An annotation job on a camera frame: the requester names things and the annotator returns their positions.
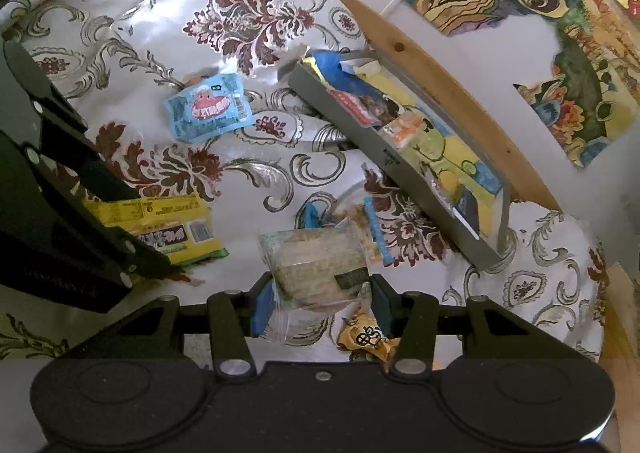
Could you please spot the gold cartoon snack packet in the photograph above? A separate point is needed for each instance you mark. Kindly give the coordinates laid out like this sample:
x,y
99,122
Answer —
x,y
362,334

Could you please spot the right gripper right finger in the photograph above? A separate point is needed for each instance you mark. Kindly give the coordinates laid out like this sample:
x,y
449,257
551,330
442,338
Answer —
x,y
385,305

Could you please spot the orange white wafer packet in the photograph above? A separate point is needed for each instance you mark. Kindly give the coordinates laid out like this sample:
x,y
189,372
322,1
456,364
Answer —
x,y
399,132

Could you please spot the light blue snack packet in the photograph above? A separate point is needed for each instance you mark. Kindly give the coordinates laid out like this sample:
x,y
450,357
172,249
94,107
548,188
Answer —
x,y
209,109

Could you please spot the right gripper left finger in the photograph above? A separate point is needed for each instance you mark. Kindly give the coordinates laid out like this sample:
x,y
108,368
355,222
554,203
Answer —
x,y
261,304

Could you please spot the torn colourful wall painting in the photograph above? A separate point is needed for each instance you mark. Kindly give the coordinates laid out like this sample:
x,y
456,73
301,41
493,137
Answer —
x,y
576,62

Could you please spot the yellow green snack packet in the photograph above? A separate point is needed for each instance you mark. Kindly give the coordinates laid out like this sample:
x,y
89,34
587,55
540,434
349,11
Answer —
x,y
179,228

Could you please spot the clear rice cake packet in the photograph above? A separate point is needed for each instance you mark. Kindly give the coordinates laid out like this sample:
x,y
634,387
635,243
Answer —
x,y
316,273

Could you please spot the floral white bedspread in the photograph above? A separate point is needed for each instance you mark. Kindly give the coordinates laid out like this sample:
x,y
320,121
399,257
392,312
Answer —
x,y
116,61

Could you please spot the grey tray with drawing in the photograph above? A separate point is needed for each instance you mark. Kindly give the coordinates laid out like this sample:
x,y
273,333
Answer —
x,y
441,168

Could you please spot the blue clear fried snack bag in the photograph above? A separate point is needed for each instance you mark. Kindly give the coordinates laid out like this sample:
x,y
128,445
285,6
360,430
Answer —
x,y
323,210

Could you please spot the wooden bed frame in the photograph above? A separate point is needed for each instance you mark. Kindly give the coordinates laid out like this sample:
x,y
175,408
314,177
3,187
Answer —
x,y
437,83

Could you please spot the red white snack packet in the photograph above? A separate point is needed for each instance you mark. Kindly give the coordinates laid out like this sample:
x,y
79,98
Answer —
x,y
369,111

